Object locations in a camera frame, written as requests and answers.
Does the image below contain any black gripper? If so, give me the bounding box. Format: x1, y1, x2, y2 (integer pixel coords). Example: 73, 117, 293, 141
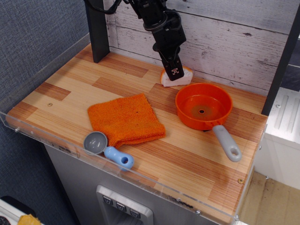
144, 18, 186, 81

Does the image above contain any left dark grey post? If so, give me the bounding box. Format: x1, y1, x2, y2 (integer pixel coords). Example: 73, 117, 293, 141
85, 0, 110, 63

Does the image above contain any orange knitted cloth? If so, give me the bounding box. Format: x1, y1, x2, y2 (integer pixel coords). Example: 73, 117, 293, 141
87, 93, 166, 148

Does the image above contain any orange toy pan grey handle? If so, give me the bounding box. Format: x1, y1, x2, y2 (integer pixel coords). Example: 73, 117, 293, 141
175, 82, 242, 162

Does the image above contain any white grooved board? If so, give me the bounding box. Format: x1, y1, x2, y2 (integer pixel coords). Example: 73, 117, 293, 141
266, 87, 300, 144

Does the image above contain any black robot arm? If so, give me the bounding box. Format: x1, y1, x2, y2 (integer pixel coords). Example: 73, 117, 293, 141
85, 0, 186, 81

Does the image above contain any right dark grey post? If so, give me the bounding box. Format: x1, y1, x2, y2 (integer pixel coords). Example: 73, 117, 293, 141
261, 7, 300, 116

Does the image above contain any grey scoop blue handle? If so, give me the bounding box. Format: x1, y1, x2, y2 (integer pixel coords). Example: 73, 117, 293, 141
83, 131, 135, 171

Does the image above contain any grey toy fridge cabinet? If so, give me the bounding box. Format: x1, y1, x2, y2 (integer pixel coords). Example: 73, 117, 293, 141
45, 146, 213, 225

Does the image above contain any silver dispenser panel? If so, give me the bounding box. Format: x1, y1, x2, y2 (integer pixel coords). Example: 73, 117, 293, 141
96, 185, 154, 225

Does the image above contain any clear acrylic guard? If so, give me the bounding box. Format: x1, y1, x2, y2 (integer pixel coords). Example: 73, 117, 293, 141
0, 34, 267, 224

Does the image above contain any dark grey post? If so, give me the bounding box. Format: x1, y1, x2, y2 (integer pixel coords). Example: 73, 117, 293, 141
261, 7, 300, 116
85, 0, 110, 63

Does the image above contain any yellow object at corner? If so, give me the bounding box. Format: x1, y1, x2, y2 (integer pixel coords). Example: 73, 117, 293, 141
17, 214, 42, 225

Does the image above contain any toy bread slice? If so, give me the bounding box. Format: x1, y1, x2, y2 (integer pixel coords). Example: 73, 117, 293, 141
160, 66, 194, 87

